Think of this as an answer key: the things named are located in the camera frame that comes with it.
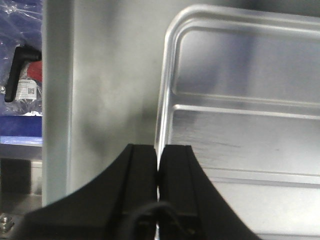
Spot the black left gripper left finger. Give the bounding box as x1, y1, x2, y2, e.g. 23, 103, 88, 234
10, 144, 157, 240

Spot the black lever handle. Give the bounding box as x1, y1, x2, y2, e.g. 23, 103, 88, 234
4, 46, 42, 103

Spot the clear plastic parts bag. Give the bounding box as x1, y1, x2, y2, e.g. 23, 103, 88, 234
0, 0, 44, 117

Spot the silver ribbed metal tray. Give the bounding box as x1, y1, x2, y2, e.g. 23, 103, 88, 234
155, 4, 320, 240

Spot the large grey metal tray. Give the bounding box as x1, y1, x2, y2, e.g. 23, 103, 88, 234
42, 0, 320, 205

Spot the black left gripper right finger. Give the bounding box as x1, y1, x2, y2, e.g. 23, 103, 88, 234
159, 145, 259, 240

